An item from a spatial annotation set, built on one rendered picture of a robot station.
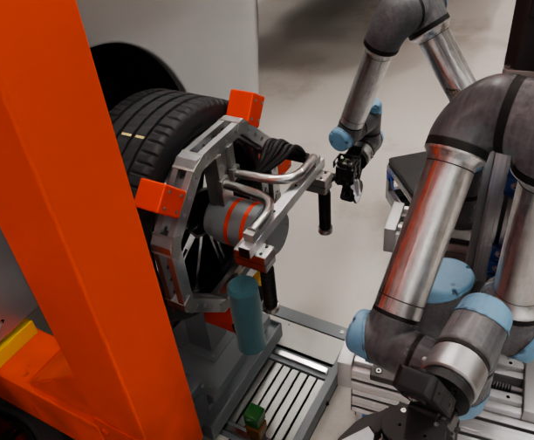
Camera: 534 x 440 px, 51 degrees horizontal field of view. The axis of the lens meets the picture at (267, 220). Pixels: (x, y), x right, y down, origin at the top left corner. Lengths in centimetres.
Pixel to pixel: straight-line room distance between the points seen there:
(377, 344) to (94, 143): 53
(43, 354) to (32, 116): 95
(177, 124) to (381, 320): 78
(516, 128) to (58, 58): 63
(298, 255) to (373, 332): 186
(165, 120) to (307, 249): 147
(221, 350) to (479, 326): 139
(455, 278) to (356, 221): 181
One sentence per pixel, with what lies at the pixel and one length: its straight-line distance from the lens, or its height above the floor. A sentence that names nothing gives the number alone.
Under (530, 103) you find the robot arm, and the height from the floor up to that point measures 145.
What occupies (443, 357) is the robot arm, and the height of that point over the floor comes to 125.
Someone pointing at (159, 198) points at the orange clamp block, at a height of 110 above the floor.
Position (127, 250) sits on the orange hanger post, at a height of 120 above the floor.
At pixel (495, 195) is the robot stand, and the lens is 124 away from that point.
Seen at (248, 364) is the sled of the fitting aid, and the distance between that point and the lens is 213.
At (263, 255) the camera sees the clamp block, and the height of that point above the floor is 95.
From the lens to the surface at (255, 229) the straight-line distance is 130.
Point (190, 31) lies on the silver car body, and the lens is 193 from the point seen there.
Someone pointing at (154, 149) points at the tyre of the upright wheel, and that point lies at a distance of 139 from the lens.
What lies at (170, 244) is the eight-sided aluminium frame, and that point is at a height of 97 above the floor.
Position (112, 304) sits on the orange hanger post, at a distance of 103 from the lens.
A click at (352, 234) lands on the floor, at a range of 283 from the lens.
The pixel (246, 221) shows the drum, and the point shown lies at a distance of 150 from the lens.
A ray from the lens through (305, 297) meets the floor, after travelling 252.
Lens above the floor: 183
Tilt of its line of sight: 38 degrees down
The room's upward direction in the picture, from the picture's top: 6 degrees counter-clockwise
